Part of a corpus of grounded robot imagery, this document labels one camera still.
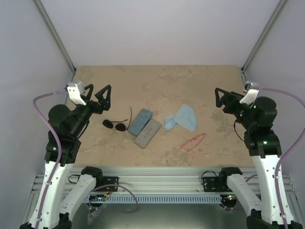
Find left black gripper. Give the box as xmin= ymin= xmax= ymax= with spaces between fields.
xmin=71 ymin=83 xmax=112 ymax=137

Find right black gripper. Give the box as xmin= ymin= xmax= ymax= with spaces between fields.
xmin=215 ymin=87 xmax=256 ymax=129

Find light blue cleaning cloth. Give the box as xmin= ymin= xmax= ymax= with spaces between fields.
xmin=162 ymin=104 xmax=198 ymax=132

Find red transparent glasses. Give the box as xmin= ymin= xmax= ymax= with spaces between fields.
xmin=180 ymin=134 xmax=207 ymax=155

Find grey glasses case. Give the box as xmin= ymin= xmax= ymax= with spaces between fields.
xmin=134 ymin=119 xmax=161 ymax=149

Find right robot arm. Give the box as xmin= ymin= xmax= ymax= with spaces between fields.
xmin=215 ymin=88 xmax=303 ymax=229

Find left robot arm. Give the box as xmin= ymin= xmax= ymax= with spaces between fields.
xmin=20 ymin=81 xmax=112 ymax=229

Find black sunglasses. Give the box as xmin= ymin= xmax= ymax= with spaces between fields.
xmin=102 ymin=107 xmax=132 ymax=132

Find blue glasses case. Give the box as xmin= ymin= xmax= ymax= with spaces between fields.
xmin=128 ymin=109 xmax=153 ymax=136

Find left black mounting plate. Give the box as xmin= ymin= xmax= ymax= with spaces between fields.
xmin=100 ymin=177 xmax=119 ymax=193

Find black mounting plate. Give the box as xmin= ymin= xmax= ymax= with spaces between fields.
xmin=100 ymin=177 xmax=119 ymax=193
xmin=201 ymin=171 xmax=223 ymax=192

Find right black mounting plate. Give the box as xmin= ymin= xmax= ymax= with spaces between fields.
xmin=201 ymin=171 xmax=223 ymax=192

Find right circuit board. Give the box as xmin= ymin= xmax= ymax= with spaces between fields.
xmin=221 ymin=194 xmax=237 ymax=202

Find circuit board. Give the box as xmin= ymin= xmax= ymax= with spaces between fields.
xmin=221 ymin=194 xmax=237 ymax=202
xmin=89 ymin=193 xmax=111 ymax=202

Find left circuit board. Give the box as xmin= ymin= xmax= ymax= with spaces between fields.
xmin=89 ymin=193 xmax=111 ymax=202

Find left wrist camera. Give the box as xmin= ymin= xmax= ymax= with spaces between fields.
xmin=67 ymin=81 xmax=86 ymax=105

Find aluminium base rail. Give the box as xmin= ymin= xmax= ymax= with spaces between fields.
xmin=31 ymin=167 xmax=295 ymax=195

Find left aluminium frame post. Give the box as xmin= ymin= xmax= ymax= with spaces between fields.
xmin=33 ymin=0 xmax=76 ymax=75

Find aluminium frame post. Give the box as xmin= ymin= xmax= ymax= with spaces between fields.
xmin=33 ymin=0 xmax=76 ymax=75
xmin=241 ymin=0 xmax=288 ymax=74

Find slotted cable duct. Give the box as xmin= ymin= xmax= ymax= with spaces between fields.
xmin=85 ymin=194 xmax=222 ymax=204

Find right aluminium frame post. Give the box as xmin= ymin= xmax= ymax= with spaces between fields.
xmin=241 ymin=0 xmax=288 ymax=74

